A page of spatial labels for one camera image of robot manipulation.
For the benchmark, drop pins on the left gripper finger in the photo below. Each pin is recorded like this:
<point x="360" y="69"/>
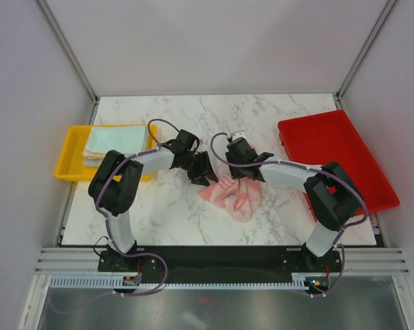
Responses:
<point x="196" y="171"/>
<point x="208" y="168"/>

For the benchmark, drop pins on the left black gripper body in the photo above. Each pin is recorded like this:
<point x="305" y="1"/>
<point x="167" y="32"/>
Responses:
<point x="191" y="161"/>

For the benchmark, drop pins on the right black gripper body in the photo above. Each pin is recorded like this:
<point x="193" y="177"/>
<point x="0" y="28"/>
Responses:
<point x="236" y="171"/>

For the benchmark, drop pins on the pink printed towel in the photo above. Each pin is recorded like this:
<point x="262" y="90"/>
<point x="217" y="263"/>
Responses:
<point x="239" y="198"/>

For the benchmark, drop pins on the mint green towel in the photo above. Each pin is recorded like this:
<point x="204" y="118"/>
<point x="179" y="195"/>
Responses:
<point x="124" y="139"/>

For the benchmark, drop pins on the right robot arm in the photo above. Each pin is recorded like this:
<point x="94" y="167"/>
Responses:
<point x="331" y="193"/>

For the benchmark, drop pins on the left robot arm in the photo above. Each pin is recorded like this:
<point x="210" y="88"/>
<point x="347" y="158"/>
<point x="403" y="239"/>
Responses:
<point x="115" y="184"/>

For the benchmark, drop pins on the red plastic tray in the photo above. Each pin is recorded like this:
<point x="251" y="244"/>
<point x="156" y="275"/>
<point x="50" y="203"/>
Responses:
<point x="331" y="136"/>

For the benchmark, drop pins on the yellow plastic tray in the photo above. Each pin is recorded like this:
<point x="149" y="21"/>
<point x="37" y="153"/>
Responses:
<point x="70" y="165"/>

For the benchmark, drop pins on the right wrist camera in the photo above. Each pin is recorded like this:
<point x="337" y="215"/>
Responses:
<point x="235" y="134"/>

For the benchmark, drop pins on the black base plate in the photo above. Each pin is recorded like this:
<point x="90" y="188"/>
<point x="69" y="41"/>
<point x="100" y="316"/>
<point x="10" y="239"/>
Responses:
<point x="219" y="262"/>

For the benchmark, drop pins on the right aluminium frame post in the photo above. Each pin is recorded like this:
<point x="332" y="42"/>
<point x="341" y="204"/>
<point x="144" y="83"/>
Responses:
<point x="385" y="13"/>

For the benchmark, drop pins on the aluminium frame post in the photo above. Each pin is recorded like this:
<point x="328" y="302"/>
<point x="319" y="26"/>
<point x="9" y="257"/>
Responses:
<point x="66" y="48"/>
<point x="385" y="13"/>

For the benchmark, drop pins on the slotted cable duct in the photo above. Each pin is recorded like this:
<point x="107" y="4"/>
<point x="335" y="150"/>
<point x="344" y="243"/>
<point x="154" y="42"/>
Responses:
<point x="120" y="281"/>

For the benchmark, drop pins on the aluminium frame rail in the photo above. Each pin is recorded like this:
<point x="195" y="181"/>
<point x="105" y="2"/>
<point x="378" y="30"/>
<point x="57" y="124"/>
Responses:
<point x="353" y="260"/>

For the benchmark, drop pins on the left aluminium frame post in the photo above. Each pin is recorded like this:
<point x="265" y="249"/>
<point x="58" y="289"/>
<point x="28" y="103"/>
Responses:
<point x="66" y="48"/>

